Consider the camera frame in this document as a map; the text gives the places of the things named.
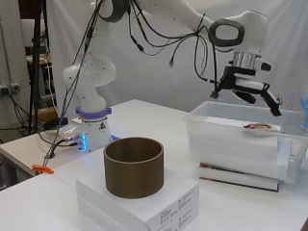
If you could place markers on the brown cardboard box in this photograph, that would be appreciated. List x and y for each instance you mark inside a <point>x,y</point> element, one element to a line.
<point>48,114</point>

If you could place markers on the black power adapter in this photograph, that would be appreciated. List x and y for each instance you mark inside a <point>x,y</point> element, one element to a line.
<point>56,123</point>

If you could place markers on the brown round tub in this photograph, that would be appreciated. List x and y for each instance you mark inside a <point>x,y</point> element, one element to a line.
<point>134,173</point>

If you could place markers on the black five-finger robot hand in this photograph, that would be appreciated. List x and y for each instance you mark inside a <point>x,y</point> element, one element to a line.
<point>243,85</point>

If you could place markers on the white hanging sheet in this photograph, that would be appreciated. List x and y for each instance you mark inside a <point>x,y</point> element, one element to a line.
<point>154,80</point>

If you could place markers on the thick white book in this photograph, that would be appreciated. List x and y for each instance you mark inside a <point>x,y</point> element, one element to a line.
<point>240,181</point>

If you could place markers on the red snack packet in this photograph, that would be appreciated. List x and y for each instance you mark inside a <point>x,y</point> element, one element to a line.
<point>261,126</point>

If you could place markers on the white flat box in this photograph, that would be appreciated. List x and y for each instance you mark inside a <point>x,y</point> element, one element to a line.
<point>179,221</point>
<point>166,202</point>

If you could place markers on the clear plastic box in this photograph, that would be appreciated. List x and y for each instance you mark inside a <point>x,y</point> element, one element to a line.
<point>237,150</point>

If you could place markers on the grey wall outlet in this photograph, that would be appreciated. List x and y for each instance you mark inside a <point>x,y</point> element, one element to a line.
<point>9,87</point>

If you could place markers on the white seven-joint robot arm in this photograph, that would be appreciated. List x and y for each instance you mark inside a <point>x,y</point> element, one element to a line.
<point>93,73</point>

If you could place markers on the white side table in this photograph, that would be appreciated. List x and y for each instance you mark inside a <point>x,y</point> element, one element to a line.
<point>25,150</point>

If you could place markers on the black tripod stand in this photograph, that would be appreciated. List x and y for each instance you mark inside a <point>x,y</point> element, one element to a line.
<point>36,64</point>

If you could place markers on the orange clamp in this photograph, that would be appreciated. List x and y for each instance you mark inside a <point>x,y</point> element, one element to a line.
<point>42,169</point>

